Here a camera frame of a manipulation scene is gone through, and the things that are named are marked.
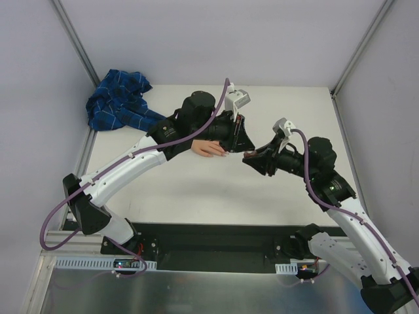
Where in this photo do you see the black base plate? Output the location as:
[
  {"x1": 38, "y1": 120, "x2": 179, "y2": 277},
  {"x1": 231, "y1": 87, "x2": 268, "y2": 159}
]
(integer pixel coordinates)
[{"x1": 134, "y1": 222, "x2": 320, "y2": 273}]

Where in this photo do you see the right white cable duct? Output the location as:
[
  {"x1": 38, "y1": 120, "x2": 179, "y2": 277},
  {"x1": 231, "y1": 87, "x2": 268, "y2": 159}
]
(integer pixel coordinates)
[{"x1": 275, "y1": 262, "x2": 299, "y2": 275}]

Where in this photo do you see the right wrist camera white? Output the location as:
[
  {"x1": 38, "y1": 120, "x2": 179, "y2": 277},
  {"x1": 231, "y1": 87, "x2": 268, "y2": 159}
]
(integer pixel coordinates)
[{"x1": 272, "y1": 118, "x2": 295, "y2": 152}]

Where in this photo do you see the mannequin hand with nails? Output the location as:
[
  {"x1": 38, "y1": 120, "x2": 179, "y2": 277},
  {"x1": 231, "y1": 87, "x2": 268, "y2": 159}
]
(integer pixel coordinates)
[{"x1": 191, "y1": 140, "x2": 228, "y2": 158}]

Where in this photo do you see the right aluminium frame post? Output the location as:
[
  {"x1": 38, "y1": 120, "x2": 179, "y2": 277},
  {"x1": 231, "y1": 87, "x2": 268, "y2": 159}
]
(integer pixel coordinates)
[{"x1": 330, "y1": 0, "x2": 396, "y2": 99}]

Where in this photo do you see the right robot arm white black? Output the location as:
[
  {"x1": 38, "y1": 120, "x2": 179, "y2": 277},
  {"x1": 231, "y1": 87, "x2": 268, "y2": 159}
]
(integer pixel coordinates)
[{"x1": 242, "y1": 135, "x2": 418, "y2": 313}]

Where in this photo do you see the white cable duct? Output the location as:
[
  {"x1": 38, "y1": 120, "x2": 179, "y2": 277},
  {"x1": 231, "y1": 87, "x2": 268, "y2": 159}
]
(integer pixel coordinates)
[
  {"x1": 275, "y1": 262, "x2": 299, "y2": 275},
  {"x1": 55, "y1": 256, "x2": 157, "y2": 271}
]

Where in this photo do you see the purple cable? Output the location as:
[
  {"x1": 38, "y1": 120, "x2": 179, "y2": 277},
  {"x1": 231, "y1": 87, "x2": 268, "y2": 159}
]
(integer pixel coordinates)
[
  {"x1": 289, "y1": 129, "x2": 416, "y2": 307},
  {"x1": 39, "y1": 77, "x2": 232, "y2": 251}
]

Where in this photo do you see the left white cable duct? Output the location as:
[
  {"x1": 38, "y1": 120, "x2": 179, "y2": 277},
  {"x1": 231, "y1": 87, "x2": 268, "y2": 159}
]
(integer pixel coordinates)
[{"x1": 55, "y1": 256, "x2": 157, "y2": 271}]

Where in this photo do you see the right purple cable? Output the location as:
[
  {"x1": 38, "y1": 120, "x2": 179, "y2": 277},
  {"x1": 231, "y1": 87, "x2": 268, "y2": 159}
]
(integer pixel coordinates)
[{"x1": 289, "y1": 129, "x2": 416, "y2": 307}]

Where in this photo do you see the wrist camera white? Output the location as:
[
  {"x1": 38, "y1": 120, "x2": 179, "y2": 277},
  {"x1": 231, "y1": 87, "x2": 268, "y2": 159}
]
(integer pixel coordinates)
[
  {"x1": 272, "y1": 118, "x2": 295, "y2": 152},
  {"x1": 224, "y1": 83, "x2": 251, "y2": 113}
]

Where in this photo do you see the aluminium frame post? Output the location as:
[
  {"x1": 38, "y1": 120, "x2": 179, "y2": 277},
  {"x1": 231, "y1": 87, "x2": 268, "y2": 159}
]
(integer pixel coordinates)
[
  {"x1": 50, "y1": 0, "x2": 100, "y2": 87},
  {"x1": 330, "y1": 0, "x2": 396, "y2": 99}
]

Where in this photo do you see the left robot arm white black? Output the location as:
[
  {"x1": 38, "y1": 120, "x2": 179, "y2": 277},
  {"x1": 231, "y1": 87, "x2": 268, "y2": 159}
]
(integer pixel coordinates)
[{"x1": 63, "y1": 90, "x2": 255, "y2": 254}]

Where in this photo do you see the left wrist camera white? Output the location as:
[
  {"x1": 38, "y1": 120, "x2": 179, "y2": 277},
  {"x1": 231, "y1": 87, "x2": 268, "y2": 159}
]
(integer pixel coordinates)
[{"x1": 224, "y1": 83, "x2": 251, "y2": 113}]

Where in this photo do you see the left aluminium frame post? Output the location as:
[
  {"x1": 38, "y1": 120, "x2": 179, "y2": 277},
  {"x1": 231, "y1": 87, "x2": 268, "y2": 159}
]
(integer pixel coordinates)
[{"x1": 50, "y1": 0, "x2": 100, "y2": 87}]

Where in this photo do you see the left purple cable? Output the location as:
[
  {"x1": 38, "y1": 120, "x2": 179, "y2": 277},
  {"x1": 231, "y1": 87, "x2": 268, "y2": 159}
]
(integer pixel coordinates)
[{"x1": 39, "y1": 77, "x2": 232, "y2": 251}]

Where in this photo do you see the blue plaid cloth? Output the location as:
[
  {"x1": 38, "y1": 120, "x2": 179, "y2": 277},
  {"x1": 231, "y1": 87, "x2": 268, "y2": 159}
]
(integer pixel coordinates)
[{"x1": 86, "y1": 69, "x2": 166, "y2": 132}]

